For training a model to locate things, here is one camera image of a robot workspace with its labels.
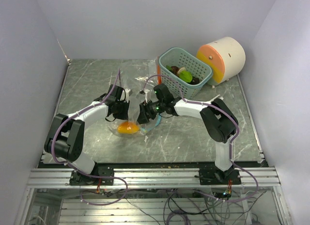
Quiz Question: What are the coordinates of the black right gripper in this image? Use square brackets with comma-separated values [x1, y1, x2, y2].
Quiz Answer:
[136, 99, 165, 126]

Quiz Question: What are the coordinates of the clear bag with teal zipper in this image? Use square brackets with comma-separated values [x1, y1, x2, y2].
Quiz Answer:
[108, 92, 162, 137]

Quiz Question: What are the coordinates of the orange fake fruit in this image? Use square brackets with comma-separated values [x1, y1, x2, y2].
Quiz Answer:
[117, 121, 140, 134]

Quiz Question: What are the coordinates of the clear bag with red zipper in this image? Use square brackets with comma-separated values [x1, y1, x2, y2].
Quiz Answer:
[134, 59, 160, 89]

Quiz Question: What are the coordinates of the dark red fake fruit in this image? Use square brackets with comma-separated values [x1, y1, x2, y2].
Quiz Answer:
[166, 65, 179, 75]

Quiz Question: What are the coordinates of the green fake fruit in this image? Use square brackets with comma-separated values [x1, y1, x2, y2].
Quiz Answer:
[179, 70, 193, 83]

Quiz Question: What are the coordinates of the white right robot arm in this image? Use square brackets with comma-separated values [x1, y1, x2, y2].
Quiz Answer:
[137, 83, 239, 184]

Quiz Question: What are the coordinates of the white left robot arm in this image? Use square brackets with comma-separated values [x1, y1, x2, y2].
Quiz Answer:
[44, 85, 132, 185]

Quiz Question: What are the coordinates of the light blue perforated plastic basket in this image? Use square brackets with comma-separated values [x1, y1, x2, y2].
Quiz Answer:
[158, 47, 213, 99]

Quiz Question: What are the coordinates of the cream cylinder with orange lid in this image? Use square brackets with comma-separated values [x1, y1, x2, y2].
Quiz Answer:
[196, 37, 246, 87]

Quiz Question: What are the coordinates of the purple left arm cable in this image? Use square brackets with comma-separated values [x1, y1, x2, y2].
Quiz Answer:
[52, 68, 129, 206]

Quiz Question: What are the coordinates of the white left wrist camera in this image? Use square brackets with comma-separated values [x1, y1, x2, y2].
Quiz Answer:
[124, 88, 133, 102]

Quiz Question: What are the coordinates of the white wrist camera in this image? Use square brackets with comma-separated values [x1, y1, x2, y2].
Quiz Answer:
[124, 88, 133, 102]
[139, 89, 151, 104]

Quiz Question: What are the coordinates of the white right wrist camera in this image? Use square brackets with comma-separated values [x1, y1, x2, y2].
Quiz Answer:
[139, 89, 151, 104]

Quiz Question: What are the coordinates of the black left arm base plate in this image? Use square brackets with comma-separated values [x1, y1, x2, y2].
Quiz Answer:
[69, 163, 114, 186]

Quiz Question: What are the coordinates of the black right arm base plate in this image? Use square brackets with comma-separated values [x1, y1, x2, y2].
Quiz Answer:
[194, 167, 241, 185]

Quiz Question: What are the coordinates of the aluminium frame rail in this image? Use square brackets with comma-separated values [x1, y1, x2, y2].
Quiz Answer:
[26, 167, 281, 189]

